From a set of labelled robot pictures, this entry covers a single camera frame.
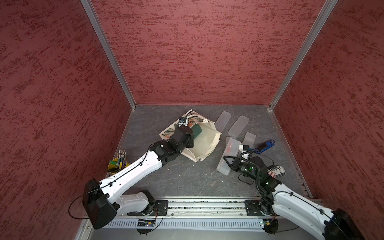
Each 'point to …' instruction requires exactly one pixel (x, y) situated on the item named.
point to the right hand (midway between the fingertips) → (223, 161)
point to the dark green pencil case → (196, 130)
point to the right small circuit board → (266, 223)
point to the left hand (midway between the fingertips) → (188, 137)
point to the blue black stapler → (264, 146)
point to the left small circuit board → (143, 222)
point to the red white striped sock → (276, 171)
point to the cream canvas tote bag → (206, 136)
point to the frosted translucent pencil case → (239, 126)
